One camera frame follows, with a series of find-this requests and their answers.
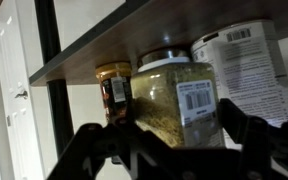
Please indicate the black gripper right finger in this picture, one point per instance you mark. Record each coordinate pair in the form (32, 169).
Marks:
(250, 146)

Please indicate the white cylindrical canister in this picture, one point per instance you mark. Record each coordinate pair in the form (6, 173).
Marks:
(250, 73)

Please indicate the brown shelf unit black posts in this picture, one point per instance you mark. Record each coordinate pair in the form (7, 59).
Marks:
(157, 30)

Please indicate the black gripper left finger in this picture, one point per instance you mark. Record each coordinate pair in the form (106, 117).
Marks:
(74, 153)

